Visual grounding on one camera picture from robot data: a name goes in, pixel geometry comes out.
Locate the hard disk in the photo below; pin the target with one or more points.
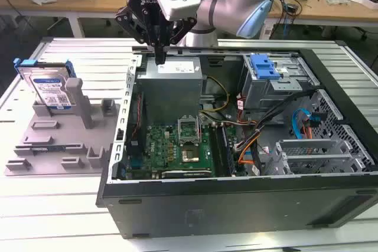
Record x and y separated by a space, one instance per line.
50 89

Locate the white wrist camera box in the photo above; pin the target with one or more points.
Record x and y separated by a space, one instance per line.
183 8

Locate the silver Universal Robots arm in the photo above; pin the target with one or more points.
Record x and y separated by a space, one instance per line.
224 7

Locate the black graphics card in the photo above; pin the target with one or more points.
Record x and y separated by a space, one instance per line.
189 174

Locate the green motherboard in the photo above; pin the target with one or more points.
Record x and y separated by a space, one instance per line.
159 145

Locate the RAM stick with blue label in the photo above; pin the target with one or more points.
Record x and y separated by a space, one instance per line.
47 148

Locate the silver disk bay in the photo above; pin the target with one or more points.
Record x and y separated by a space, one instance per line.
307 145

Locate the grey parts rack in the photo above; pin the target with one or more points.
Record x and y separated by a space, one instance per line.
44 163

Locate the dark RAM stick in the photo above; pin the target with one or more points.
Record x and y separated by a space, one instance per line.
229 154
220 151

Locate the wooden desk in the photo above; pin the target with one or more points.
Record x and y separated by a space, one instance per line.
97 1

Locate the silver optical drive cage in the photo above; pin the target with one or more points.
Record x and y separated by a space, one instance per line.
260 92

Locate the blue plastic cage latch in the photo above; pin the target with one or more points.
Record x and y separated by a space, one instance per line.
263 67

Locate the CPU socket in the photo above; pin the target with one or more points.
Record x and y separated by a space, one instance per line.
190 155

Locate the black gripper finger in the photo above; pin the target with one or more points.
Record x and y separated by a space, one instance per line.
130 23
183 29

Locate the black open PC case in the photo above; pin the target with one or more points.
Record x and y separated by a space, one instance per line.
206 204

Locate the grey power supply unit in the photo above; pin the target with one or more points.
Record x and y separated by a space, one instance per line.
168 92

